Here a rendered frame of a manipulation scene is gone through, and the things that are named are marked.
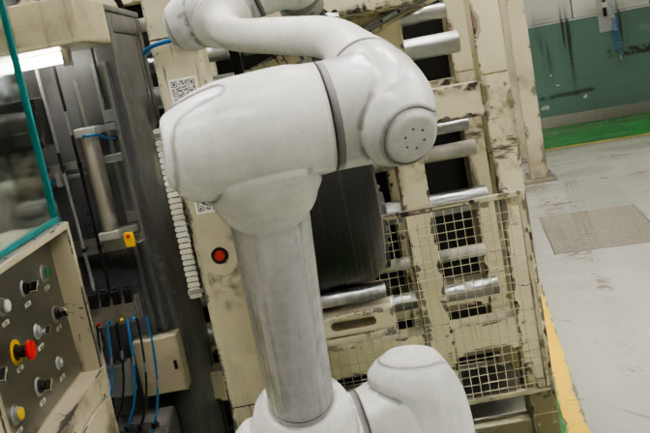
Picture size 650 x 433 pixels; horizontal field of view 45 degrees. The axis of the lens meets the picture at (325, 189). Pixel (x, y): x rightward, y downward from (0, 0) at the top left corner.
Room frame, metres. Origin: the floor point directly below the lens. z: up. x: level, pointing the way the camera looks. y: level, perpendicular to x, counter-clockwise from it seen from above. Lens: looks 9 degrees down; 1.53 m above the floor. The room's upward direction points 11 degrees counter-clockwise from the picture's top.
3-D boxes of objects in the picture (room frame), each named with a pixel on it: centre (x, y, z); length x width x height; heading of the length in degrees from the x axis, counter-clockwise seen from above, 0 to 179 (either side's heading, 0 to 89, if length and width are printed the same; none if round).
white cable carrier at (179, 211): (2.12, 0.40, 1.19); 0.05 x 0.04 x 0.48; 179
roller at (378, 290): (2.02, 0.06, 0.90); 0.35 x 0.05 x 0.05; 89
